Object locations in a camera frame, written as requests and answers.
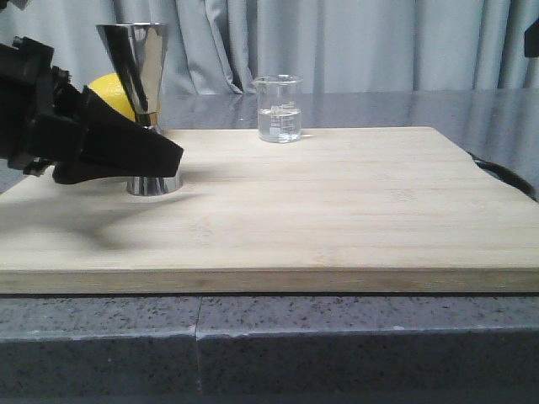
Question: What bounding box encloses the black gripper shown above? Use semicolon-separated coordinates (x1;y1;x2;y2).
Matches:
1;36;184;185

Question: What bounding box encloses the clear glass measuring beaker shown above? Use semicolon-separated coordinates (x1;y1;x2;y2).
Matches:
253;74;302;143

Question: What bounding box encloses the light wooden cutting board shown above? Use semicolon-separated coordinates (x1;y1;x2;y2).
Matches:
1;127;538;294

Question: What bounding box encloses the yellow lemon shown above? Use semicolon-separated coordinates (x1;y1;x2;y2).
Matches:
88;73;136;122

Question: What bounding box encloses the grey curtain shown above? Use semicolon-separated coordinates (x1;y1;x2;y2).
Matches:
1;1;538;94

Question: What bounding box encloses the silver double-cone steel jigger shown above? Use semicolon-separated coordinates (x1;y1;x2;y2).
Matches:
95;23;185;197

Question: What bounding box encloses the black board handle strap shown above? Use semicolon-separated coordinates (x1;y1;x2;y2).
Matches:
467;151;537;197

